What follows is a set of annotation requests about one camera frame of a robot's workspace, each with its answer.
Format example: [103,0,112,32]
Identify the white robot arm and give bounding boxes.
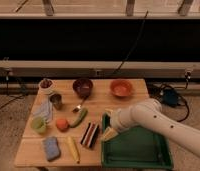
[101,98,200,158]

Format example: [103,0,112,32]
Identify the white cup with contents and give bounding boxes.
[39,78,53,95]

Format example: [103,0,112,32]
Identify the metal cup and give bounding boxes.
[49,93,63,110]

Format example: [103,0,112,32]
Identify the orange red bowl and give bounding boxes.
[110,79,133,97]

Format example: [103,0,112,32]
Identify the wooden table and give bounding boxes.
[14,79,149,167]

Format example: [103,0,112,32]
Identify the orange round fruit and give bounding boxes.
[56,118,69,132]

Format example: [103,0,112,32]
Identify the metal spoon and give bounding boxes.
[72,97,88,113]

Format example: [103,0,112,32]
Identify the black hanging cable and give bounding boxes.
[111,9,150,76]

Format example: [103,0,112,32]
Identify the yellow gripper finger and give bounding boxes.
[101,126,118,141]

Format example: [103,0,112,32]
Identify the green cup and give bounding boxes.
[30,117,46,134]

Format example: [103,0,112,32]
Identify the dark maroon bowl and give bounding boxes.
[73,78,93,98]

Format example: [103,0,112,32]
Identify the striped black red block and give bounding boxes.
[80,122,99,149]

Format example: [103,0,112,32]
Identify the blue sponge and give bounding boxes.
[42,137,61,161]

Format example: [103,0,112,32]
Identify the green plastic tray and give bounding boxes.
[100,113,175,170]

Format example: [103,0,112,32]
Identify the green pepper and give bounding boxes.
[70,108,88,128]

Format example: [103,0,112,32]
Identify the light blue cloth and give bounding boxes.
[32,99,53,123]

